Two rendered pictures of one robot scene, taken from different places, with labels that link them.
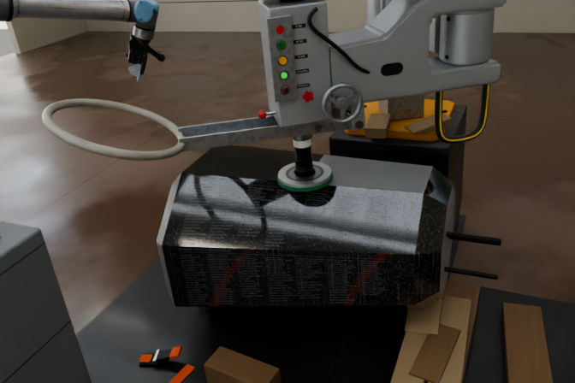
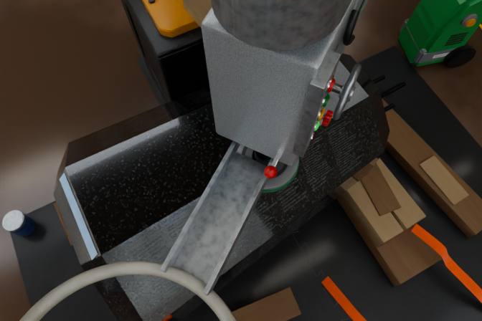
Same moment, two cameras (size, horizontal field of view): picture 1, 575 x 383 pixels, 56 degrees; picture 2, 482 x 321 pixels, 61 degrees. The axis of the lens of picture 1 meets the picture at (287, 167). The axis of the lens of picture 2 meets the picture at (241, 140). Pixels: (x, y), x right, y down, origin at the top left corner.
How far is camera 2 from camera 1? 1.73 m
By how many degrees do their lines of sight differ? 51
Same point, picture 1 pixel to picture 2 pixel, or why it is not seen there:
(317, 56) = not seen: hidden behind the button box
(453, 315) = not seen: hidden behind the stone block
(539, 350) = (397, 120)
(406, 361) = (367, 206)
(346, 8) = not seen: outside the picture
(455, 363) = (391, 181)
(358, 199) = (318, 140)
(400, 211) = (357, 125)
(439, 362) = (386, 190)
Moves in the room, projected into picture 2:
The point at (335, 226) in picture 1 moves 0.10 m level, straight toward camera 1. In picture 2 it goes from (312, 178) to (336, 195)
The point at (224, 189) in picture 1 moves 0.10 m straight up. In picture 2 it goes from (174, 229) to (169, 221)
